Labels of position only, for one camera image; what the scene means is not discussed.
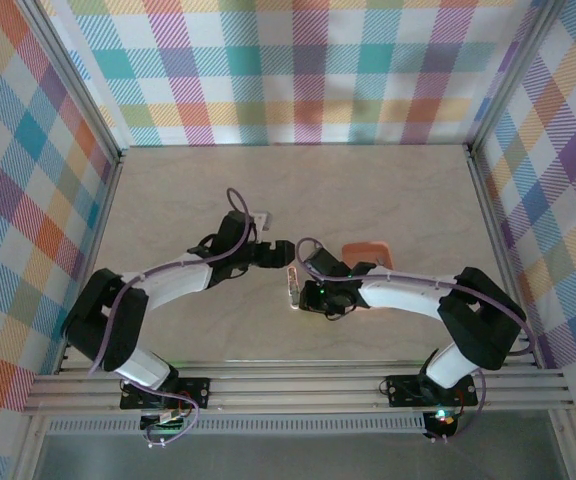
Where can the pink plastic tray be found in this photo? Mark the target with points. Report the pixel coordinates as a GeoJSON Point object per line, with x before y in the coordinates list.
{"type": "Point", "coordinates": [363, 252]}

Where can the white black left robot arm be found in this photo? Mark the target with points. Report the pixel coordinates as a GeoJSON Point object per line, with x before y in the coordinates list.
{"type": "Point", "coordinates": [103, 320]}

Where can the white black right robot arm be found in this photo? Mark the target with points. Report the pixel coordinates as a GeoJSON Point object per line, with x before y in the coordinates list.
{"type": "Point", "coordinates": [483, 320]}

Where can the black controller box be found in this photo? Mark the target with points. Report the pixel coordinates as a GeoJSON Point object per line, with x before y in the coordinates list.
{"type": "Point", "coordinates": [443, 422]}
{"type": "Point", "coordinates": [160, 425]}

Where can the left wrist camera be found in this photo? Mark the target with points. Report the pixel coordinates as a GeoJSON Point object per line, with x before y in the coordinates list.
{"type": "Point", "coordinates": [263, 220]}

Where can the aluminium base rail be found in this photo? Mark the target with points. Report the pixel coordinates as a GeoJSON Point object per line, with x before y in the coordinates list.
{"type": "Point", "coordinates": [293, 390]}

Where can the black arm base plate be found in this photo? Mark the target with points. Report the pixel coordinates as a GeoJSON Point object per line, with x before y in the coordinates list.
{"type": "Point", "coordinates": [403, 392]}
{"type": "Point", "coordinates": [198, 392]}

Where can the aluminium table side rail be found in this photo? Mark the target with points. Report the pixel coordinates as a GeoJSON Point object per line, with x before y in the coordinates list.
{"type": "Point", "coordinates": [494, 225]}
{"type": "Point", "coordinates": [93, 250]}

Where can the aluminium frame post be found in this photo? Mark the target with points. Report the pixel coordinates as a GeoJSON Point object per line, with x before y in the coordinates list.
{"type": "Point", "coordinates": [510, 75]}
{"type": "Point", "coordinates": [74, 75]}

